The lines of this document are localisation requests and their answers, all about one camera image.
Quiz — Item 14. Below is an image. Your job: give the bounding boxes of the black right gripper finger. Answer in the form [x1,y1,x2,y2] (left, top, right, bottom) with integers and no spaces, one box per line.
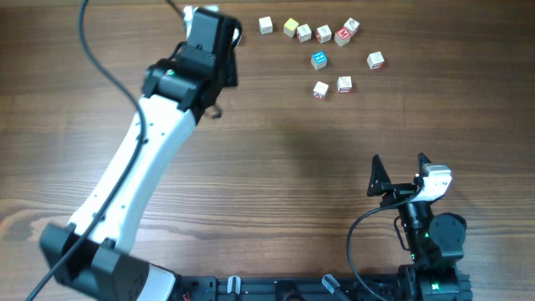
[367,155,392,196]
[417,152,431,176]

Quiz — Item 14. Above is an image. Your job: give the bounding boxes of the blue top spiral block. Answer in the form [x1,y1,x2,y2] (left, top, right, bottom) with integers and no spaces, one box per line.
[311,51,328,70]

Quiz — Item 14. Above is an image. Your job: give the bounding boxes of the red letter A block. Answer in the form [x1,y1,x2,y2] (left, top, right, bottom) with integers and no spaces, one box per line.
[313,81,329,99]

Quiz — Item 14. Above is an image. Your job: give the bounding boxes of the red top wooden block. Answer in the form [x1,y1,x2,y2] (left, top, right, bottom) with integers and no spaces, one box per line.
[334,28,352,47]

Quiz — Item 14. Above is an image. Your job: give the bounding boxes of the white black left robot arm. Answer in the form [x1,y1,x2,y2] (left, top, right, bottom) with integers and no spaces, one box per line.
[39,8,242,300]

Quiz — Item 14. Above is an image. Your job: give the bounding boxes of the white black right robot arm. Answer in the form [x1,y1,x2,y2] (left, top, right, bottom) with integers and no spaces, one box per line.
[367,153,473,300]

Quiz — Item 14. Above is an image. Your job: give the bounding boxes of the plain white wooden block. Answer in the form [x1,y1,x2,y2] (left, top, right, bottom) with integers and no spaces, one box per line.
[258,16,273,34]

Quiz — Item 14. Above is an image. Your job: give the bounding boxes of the yellow top wooden block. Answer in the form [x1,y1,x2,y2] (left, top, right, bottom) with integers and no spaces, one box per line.
[283,18,299,38]

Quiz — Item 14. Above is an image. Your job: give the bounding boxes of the apple picture wooden block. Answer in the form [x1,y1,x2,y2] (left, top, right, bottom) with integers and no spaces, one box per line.
[296,23,312,43]

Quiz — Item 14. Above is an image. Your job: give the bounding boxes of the red letter I block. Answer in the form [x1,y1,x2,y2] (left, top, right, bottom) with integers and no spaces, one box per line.
[337,76,353,94]

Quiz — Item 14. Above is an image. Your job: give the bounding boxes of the red letter Y block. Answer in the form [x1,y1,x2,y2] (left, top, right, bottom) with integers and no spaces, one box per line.
[367,51,385,69]

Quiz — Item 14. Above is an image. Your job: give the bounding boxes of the red drawing wooden block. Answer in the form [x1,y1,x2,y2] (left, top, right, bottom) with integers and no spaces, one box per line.
[315,24,332,43]

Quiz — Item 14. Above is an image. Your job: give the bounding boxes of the red number 6 block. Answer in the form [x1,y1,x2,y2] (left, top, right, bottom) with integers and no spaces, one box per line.
[344,18,360,36]

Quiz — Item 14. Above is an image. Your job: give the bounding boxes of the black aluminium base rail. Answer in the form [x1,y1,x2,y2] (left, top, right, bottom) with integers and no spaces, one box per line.
[175,273,473,301]

